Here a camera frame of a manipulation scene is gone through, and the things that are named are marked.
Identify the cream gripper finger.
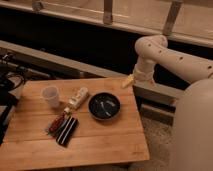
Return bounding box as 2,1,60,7
121,74,134,88

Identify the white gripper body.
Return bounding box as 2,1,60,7
133,57,156,84

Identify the dark ceramic bowl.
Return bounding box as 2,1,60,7
88,92,121,120

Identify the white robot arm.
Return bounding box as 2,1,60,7
122,35,213,171

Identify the white tube bottle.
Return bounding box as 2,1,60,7
64,87,89,113

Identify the wooden cutting board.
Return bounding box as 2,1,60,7
0,78,149,171

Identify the translucent plastic cup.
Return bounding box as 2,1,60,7
41,86,60,108

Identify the black white striped case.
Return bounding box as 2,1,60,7
56,117,78,147

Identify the metal window frame rail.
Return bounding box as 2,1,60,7
0,0,213,48

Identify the red handled multitool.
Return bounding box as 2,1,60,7
46,114,66,134

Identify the black equipment with cables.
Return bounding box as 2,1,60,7
0,53,26,145

